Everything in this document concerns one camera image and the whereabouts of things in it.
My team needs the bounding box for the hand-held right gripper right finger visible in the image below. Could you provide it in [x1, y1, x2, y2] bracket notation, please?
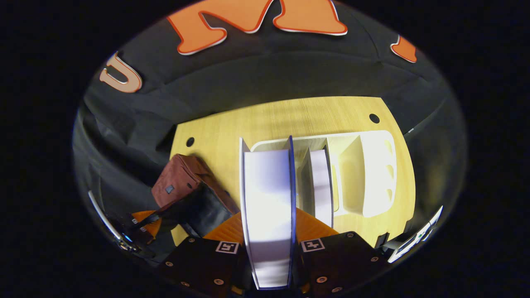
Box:
[292, 207, 390, 296]

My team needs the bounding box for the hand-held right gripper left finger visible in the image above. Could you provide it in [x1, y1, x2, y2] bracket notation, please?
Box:
[159, 211, 251, 295]

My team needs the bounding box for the maroon schoolbag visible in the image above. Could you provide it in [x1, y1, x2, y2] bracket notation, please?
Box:
[151, 154, 241, 240]

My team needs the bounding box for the white spine book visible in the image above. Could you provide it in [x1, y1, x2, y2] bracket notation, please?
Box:
[308, 145, 334, 228]

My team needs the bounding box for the blue cover book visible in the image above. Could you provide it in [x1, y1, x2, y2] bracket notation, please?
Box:
[239, 136, 297, 290]

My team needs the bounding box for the white bookshelf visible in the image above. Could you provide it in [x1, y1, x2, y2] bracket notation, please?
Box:
[240, 130, 397, 232]

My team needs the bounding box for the white side stand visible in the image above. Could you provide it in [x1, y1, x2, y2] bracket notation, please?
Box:
[387, 206, 444, 264]

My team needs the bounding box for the black backdrop cloth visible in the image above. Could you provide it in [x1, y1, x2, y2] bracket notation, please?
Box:
[72, 0, 468, 265]

